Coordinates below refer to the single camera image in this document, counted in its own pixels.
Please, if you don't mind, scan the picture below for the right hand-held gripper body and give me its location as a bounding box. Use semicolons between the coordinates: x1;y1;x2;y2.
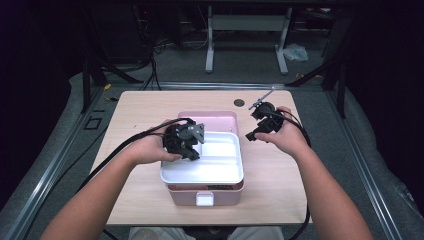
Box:
248;87;285;133

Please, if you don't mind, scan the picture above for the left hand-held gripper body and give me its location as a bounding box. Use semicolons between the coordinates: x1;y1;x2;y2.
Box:
162;121;206;157

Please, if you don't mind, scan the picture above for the white plastic tray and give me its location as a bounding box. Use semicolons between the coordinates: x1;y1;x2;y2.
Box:
159;131;245;186

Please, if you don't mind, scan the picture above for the pink storage box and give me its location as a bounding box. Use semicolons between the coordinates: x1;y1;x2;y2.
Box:
166;110;246;207

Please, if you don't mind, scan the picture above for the person's right hand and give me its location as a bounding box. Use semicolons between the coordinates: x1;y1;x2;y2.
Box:
254;105;310;157

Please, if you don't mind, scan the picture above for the person's left hand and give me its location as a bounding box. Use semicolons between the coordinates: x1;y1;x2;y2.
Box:
132;119;183;166

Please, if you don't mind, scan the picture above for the clear plastic bag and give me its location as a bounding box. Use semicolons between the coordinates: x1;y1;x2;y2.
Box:
283;43;310;63

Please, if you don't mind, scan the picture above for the black metal stand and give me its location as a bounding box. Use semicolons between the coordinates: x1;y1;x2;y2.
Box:
81;56;144;115
285;56;348;118

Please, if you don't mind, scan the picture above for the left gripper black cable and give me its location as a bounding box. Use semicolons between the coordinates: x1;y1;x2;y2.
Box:
23;117;196;240

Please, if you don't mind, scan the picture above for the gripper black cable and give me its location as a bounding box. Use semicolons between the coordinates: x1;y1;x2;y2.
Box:
266;109;313;240
23;117;196;240

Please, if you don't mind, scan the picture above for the bundle of black floor cables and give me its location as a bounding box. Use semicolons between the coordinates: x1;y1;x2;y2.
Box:
139;38;164;92

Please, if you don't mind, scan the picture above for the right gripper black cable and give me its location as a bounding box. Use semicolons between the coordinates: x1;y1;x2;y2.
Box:
266;109;313;240

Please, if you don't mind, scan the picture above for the white metal desk frame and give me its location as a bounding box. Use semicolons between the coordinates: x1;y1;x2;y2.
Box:
204;5;292;75

